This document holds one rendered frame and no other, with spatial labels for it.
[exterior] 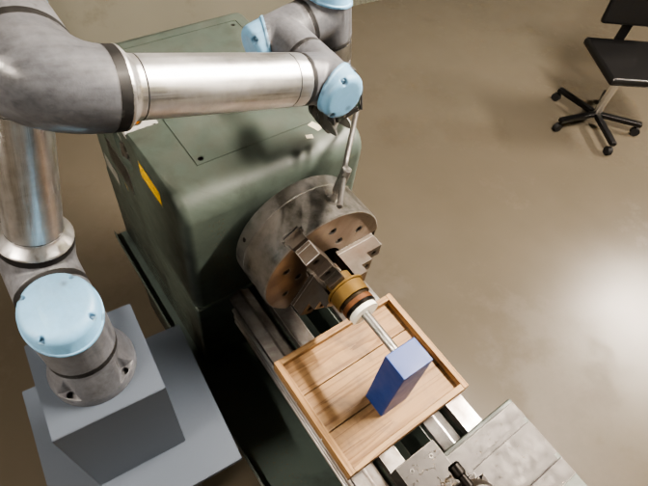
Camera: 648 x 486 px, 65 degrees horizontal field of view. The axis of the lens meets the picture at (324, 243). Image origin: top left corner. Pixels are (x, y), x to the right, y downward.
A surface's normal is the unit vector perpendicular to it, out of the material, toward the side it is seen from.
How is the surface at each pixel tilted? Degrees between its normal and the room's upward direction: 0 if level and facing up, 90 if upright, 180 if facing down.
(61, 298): 7
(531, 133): 0
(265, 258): 60
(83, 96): 66
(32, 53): 31
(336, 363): 0
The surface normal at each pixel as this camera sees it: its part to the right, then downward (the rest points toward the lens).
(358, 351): 0.11, -0.59
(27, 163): 0.48, 0.72
